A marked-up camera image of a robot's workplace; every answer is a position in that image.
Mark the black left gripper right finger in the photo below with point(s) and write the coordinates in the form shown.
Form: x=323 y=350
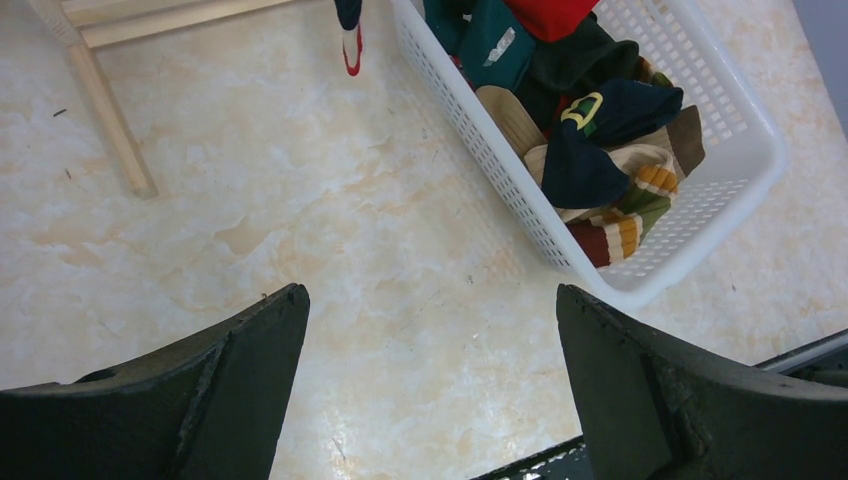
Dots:
x=653 y=406

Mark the red sock in basket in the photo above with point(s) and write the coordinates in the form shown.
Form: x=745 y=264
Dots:
x=551 y=20

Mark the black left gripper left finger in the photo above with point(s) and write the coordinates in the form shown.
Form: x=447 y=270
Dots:
x=209 y=406

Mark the navy buckle christmas sock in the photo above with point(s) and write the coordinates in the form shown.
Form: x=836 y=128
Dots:
x=578 y=172

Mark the teal sock in basket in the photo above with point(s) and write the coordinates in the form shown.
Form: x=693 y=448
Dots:
x=484 y=39

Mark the navy red sock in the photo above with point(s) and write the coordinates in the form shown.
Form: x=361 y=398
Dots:
x=349 y=17

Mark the brown cloth in basket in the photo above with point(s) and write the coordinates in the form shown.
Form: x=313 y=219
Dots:
x=511 y=118

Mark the white plastic laundry basket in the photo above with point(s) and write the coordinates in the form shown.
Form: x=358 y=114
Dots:
x=729 y=153

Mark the wooden drying rack frame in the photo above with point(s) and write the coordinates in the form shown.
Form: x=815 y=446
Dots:
x=84 y=26

